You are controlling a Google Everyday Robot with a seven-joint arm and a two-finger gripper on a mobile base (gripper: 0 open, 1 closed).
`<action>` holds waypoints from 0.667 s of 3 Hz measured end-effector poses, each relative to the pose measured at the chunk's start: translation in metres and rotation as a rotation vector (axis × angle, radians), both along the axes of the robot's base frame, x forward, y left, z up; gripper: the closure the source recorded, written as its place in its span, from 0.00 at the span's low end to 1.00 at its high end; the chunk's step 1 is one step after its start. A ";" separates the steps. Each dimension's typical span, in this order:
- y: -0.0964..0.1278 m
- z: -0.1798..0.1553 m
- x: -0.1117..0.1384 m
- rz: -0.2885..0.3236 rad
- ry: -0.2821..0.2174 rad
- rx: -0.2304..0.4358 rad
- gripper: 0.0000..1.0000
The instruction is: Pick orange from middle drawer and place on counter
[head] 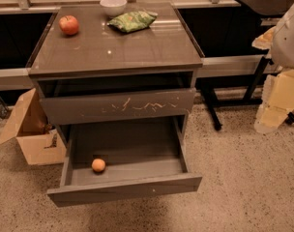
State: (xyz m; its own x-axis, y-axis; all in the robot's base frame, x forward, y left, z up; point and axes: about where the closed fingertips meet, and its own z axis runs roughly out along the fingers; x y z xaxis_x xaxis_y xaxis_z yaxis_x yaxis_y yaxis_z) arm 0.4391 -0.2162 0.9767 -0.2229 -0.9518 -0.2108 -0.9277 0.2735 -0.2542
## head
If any orange fruit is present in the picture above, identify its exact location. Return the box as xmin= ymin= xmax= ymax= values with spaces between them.
xmin=92 ymin=159 xmax=105 ymax=173

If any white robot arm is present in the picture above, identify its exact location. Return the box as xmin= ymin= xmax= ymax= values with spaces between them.
xmin=271 ymin=3 xmax=294 ymax=68

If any scratched grey top drawer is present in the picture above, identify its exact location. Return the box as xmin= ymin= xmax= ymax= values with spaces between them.
xmin=40 ymin=88 xmax=195 ymax=125

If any open grey middle drawer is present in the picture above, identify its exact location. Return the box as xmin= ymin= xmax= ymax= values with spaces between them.
xmin=47 ymin=117 xmax=201 ymax=207

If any grey drawer cabinet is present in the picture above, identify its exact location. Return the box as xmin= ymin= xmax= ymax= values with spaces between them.
xmin=30 ymin=3 xmax=202 ymax=140

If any green chip bag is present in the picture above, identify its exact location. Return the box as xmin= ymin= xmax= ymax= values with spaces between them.
xmin=107 ymin=11 xmax=158 ymax=33

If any white bowl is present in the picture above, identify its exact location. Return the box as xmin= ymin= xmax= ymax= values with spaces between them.
xmin=100 ymin=0 xmax=127 ymax=17

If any cardboard box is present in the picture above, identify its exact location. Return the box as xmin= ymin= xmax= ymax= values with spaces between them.
xmin=0 ymin=89 xmax=66 ymax=165

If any red apple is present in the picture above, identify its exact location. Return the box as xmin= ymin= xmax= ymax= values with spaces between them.
xmin=59 ymin=15 xmax=79 ymax=36

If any black side table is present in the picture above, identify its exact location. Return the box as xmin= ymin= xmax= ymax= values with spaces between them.
xmin=195 ymin=0 xmax=294 ymax=131

